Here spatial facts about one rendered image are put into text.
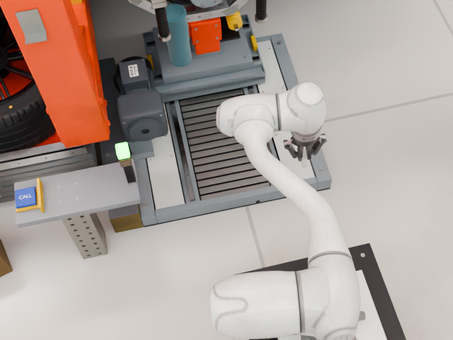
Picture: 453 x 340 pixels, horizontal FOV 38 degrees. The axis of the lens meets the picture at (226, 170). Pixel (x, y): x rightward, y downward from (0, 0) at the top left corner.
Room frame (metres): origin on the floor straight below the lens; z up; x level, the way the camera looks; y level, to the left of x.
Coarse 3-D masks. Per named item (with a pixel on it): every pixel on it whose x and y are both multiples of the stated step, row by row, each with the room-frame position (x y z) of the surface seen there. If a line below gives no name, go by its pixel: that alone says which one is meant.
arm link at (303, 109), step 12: (300, 84) 1.04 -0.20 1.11; (312, 84) 1.04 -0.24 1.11; (276, 96) 1.05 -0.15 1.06; (288, 96) 1.03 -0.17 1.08; (300, 96) 1.01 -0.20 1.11; (312, 96) 1.00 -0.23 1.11; (324, 96) 1.03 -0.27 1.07; (288, 108) 1.01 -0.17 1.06; (300, 108) 0.98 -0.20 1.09; (312, 108) 0.98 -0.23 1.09; (324, 108) 1.00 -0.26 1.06; (288, 120) 0.98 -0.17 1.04; (300, 120) 0.98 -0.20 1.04; (312, 120) 0.97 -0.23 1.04; (300, 132) 0.98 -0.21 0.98; (312, 132) 0.99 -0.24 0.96
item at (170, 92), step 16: (256, 48) 2.00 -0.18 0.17; (256, 64) 1.90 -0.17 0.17; (160, 80) 1.85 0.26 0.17; (192, 80) 1.85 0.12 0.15; (208, 80) 1.85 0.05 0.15; (224, 80) 1.83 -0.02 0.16; (240, 80) 1.84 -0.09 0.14; (256, 80) 1.85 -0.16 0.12; (176, 96) 1.79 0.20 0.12; (192, 96) 1.80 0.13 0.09
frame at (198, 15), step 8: (128, 0) 1.76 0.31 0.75; (136, 0) 1.76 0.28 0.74; (144, 0) 1.77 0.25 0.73; (224, 0) 1.85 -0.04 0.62; (232, 0) 1.84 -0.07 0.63; (240, 0) 1.82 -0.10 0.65; (248, 0) 1.82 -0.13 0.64; (144, 8) 1.76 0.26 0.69; (192, 8) 1.83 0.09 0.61; (200, 8) 1.84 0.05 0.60; (208, 8) 1.82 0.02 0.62; (216, 8) 1.81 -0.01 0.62; (224, 8) 1.81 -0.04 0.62; (232, 8) 1.81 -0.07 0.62; (192, 16) 1.79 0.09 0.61; (200, 16) 1.80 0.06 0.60; (208, 16) 1.80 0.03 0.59; (216, 16) 1.80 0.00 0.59
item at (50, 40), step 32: (0, 0) 1.29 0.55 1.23; (32, 0) 1.30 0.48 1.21; (64, 0) 1.35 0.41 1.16; (32, 32) 1.29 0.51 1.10; (64, 32) 1.31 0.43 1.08; (32, 64) 1.29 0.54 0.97; (64, 64) 1.30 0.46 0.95; (64, 96) 1.30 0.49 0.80; (96, 96) 1.34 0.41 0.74; (64, 128) 1.29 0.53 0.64; (96, 128) 1.31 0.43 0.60
